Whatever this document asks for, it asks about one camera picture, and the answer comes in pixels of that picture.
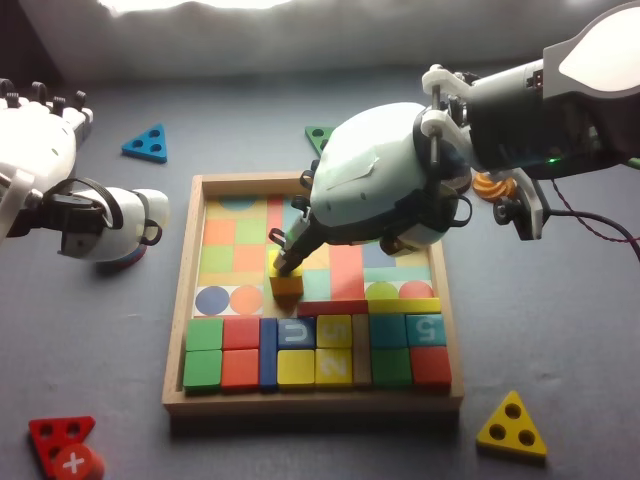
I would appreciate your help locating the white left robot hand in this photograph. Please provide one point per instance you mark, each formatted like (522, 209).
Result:
(35, 145)

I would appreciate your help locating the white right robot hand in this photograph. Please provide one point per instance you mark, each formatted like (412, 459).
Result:
(370, 170)

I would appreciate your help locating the yellow cube block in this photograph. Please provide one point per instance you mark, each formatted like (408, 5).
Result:
(290, 287)

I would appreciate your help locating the green triangle block with holes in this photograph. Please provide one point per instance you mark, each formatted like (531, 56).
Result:
(316, 142)

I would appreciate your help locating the blue triangle block with holes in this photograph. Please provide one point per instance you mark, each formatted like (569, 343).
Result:
(149, 141)

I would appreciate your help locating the yellow triangle block with holes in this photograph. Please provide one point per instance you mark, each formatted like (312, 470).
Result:
(511, 425)

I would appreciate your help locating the red triangle block with holes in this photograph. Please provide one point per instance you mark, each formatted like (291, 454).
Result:
(42, 450)

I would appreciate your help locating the red cylinder block with cross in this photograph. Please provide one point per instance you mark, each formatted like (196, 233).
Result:
(75, 462)

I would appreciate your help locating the orange swirl cookie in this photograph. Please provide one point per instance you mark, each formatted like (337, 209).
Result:
(492, 189)

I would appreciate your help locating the white backdrop cloth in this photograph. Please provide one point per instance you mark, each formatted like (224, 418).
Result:
(350, 35)

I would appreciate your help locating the wooden tray with colourful print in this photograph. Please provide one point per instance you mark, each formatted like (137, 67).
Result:
(182, 300)

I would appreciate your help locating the grey table cloth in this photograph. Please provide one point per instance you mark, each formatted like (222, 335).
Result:
(100, 350)

